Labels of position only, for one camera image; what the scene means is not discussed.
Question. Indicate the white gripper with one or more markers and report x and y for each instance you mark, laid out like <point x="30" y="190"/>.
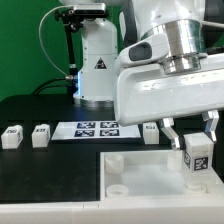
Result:
<point x="143" y="94"/>

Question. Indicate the white square tabletop part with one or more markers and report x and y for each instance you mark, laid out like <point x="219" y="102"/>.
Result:
<point x="147" y="174"/>

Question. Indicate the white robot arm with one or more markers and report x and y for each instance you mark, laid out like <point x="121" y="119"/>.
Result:
<point x="127" y="22"/>

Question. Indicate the white L-shaped obstacle fence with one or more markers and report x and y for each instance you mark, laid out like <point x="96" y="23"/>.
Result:
<point x="191" y="209"/>

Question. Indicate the white sheet with fiducial markers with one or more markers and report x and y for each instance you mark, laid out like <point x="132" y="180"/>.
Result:
<point x="94" y="130"/>

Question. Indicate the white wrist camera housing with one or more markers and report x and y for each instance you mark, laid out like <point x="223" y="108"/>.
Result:
<point x="144" y="52"/>

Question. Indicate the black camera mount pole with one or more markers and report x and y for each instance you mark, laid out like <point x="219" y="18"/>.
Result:
<point x="72" y="24"/>

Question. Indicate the black camera on mount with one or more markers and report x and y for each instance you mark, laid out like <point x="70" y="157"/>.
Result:
<point x="91" y="9"/>

